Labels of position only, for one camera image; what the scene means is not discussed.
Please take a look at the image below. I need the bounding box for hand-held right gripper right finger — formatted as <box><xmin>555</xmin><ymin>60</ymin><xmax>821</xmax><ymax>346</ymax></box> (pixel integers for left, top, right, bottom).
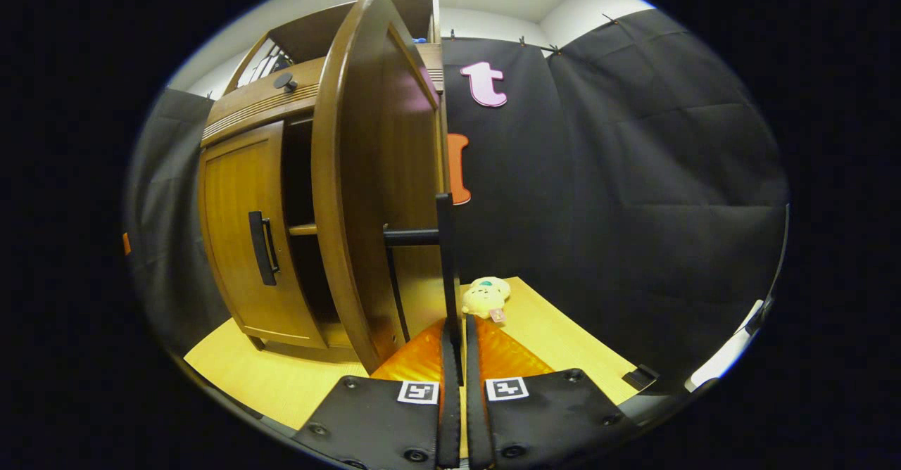
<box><xmin>465</xmin><ymin>315</ymin><xmax>638</xmax><ymax>469</ymax></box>

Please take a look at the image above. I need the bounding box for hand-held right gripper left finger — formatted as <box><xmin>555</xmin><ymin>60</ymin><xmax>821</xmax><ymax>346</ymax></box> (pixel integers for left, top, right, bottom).
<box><xmin>292</xmin><ymin>317</ymin><xmax>462</xmax><ymax>469</ymax></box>

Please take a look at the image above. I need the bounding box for black door handle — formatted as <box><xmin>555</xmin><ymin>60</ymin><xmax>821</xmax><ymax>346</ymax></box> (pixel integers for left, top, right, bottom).
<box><xmin>382</xmin><ymin>193</ymin><xmax>465</xmax><ymax>386</ymax></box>
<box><xmin>248</xmin><ymin>210</ymin><xmax>281</xmax><ymax>286</ymax></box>

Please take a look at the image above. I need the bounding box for wooden cabinet door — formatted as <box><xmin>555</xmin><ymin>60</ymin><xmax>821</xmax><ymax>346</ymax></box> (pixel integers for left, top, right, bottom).
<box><xmin>199</xmin><ymin>120</ymin><xmax>328</xmax><ymax>350</ymax></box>
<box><xmin>312</xmin><ymin>0</ymin><xmax>451</xmax><ymax>376</ymax></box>

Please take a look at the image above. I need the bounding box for wooden double-door shoe cabinet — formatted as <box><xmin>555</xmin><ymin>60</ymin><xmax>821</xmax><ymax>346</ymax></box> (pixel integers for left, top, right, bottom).
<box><xmin>199</xmin><ymin>0</ymin><xmax>451</xmax><ymax>360</ymax></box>

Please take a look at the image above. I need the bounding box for wooden cabinet drawer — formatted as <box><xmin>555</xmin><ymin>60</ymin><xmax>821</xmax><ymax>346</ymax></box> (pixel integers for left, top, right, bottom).
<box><xmin>201</xmin><ymin>43</ymin><xmax>444</xmax><ymax>148</ymax></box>

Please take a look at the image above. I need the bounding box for yellow plush toy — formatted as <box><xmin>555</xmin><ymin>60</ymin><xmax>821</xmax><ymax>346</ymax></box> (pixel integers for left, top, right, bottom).
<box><xmin>461</xmin><ymin>277</ymin><xmax>512</xmax><ymax>324</ymax></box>

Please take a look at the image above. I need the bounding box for black backdrop cloth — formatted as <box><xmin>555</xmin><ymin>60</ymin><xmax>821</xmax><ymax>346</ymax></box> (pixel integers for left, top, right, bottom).
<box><xmin>125</xmin><ymin>9</ymin><xmax>789</xmax><ymax>395</ymax></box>

